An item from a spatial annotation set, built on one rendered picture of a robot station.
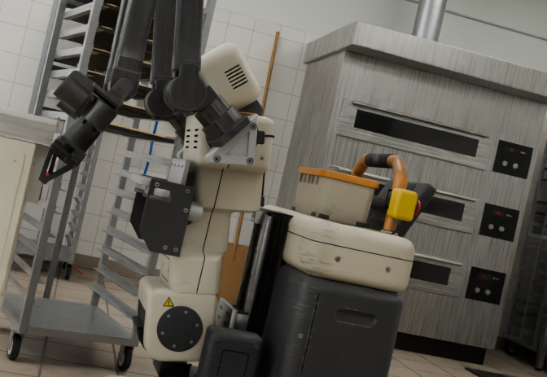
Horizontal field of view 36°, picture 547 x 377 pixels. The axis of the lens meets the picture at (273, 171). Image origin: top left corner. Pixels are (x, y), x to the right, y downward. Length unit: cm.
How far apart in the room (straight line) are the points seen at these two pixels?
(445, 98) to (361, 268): 398
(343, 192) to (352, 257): 21
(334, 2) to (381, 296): 491
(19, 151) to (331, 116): 370
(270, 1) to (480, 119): 184
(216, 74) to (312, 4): 470
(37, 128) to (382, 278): 85
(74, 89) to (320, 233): 60
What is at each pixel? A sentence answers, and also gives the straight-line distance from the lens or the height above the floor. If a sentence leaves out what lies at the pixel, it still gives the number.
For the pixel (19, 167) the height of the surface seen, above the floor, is 78.
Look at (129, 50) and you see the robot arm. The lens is 177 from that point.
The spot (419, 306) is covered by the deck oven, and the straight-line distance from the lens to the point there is 580.
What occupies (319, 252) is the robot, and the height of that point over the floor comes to 74.
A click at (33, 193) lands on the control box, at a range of 205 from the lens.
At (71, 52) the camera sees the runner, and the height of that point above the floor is 123.
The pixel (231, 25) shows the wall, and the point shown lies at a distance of 643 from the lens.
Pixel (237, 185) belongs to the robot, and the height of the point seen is 85.
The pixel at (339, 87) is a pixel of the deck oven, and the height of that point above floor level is 160.
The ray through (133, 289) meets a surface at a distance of 356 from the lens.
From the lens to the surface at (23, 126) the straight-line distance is 200.
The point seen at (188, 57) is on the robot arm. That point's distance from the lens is 178.
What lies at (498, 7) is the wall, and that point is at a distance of 717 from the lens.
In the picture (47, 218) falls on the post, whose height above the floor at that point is 56.
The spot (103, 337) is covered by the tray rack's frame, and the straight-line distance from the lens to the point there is 345.
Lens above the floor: 85
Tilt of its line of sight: 1 degrees up
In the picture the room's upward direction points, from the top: 13 degrees clockwise
